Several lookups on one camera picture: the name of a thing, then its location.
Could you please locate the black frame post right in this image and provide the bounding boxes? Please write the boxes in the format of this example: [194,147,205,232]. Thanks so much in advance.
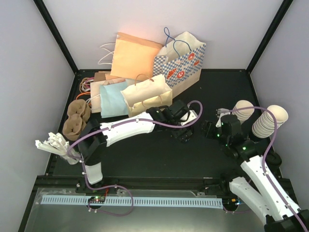
[246,0,293,74]

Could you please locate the tall white cup stack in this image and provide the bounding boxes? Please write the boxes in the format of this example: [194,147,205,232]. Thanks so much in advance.
[252,105,289,139]

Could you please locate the blue checkered paper bag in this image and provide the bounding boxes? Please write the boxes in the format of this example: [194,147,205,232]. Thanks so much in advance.
[153,27,206,98]

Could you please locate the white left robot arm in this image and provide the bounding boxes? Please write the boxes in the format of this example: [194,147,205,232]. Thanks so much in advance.
[77,100,198,193]

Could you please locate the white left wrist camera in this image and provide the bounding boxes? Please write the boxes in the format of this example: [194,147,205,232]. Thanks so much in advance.
[180,110,198,126]

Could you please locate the beige kraft paper bag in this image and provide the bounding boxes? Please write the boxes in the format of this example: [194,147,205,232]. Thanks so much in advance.
[121,74,173,117]

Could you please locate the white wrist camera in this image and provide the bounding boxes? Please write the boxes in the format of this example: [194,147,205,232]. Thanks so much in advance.
[215,108,230,128]
[180,110,198,126]

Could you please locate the black frame post left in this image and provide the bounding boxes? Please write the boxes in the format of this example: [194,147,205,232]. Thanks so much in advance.
[33,0,79,74]

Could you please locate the light blue paper bag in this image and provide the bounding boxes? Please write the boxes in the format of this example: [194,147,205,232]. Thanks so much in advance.
[99,82,128,118]

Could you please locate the light blue cable duct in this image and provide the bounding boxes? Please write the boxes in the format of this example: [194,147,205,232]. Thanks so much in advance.
[41,195,223,209]

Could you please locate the orange paper bag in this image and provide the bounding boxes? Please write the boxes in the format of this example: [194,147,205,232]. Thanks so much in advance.
[111,32,163,79]

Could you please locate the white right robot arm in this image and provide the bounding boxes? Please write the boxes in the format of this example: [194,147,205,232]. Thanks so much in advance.
[202,114,309,232]

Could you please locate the black cup lid stack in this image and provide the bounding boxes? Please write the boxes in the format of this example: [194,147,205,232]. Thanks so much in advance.
[266,150,282,168]

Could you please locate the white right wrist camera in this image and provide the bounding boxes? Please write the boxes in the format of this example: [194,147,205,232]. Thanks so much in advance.
[215,108,230,128]

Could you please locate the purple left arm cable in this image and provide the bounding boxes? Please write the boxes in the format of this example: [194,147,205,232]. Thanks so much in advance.
[66,100,203,217]

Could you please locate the black frame post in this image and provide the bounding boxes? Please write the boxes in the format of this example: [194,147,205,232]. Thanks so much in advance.
[246,0,293,74]
[33,0,79,74]

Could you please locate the flat brown paper bags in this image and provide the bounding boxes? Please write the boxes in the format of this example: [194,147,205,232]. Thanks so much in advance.
[79,71,126,113]

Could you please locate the short white cup stack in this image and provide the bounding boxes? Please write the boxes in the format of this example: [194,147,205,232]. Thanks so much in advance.
[231,100,254,124]

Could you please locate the brown pulp carrier stack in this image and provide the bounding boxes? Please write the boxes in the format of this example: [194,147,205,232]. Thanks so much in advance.
[62,99,91,141]

